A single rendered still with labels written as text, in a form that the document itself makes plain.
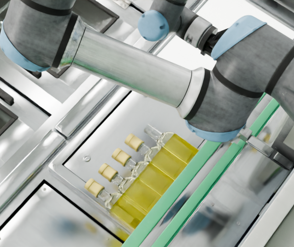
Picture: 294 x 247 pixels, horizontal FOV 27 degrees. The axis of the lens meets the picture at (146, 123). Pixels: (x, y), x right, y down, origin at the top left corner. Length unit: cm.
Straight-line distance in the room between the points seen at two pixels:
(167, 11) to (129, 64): 29
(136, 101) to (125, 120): 7
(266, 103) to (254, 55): 58
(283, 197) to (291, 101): 20
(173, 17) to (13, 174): 67
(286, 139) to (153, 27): 43
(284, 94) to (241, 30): 15
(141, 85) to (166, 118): 66
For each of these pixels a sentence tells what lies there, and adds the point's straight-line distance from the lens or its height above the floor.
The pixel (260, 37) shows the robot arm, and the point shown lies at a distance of 121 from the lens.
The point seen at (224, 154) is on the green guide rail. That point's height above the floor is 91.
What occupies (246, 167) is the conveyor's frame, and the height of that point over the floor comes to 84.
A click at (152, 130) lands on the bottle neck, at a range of 171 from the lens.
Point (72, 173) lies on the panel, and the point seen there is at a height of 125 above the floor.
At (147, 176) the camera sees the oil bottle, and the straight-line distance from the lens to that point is 164.
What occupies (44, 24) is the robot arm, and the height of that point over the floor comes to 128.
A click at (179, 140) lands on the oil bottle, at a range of 169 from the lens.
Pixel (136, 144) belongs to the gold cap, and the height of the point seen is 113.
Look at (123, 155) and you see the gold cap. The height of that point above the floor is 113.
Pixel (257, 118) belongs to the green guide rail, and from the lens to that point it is 174.
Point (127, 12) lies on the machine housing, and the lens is 214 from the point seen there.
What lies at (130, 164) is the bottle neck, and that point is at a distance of 166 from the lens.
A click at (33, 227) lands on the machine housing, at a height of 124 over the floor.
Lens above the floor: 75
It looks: 13 degrees up
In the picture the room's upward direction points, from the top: 54 degrees counter-clockwise
